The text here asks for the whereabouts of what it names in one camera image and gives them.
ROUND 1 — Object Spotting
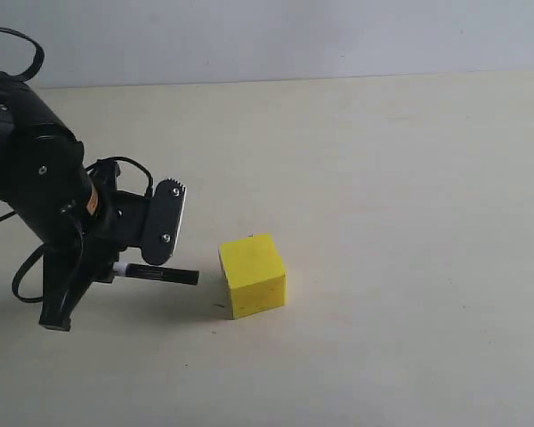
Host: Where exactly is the yellow foam cube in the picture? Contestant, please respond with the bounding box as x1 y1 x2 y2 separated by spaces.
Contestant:
219 234 287 319

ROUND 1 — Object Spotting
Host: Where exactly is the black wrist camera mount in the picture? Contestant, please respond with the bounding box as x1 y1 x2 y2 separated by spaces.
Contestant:
140 179 187 266

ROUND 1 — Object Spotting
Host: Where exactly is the black thick cable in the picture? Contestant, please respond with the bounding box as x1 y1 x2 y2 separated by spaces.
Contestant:
0 25 88 319

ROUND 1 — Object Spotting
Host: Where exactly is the black and white marker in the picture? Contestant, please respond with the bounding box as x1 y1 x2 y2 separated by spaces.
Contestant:
112 262 199 286

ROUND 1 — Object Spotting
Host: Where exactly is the black thin cable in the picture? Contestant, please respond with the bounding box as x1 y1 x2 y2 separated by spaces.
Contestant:
85 155 155 199

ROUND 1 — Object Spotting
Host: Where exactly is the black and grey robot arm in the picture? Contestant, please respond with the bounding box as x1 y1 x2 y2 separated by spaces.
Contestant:
0 72 154 332

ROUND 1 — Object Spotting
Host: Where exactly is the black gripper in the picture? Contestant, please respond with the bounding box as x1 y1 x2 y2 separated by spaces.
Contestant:
39 186 151 331

